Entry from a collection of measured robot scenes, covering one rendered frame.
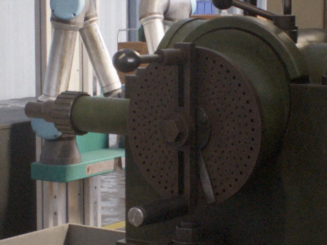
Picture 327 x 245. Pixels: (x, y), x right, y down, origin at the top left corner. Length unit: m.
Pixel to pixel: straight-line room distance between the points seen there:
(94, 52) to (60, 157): 0.40
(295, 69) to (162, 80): 0.16
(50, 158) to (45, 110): 2.61
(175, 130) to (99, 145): 3.22
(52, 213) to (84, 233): 0.54
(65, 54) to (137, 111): 2.59
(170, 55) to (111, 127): 0.19
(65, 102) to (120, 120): 0.09
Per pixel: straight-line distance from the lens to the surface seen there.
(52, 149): 4.10
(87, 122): 1.44
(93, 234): 3.80
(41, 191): 4.34
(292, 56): 1.34
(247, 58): 1.35
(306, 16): 1.71
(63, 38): 3.93
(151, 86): 1.34
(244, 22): 1.37
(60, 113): 1.46
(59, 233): 3.83
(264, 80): 1.33
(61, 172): 4.07
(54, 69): 3.95
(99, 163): 4.22
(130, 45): 10.21
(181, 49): 1.28
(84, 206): 4.57
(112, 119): 1.41
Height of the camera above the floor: 1.33
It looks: 6 degrees down
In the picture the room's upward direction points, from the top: straight up
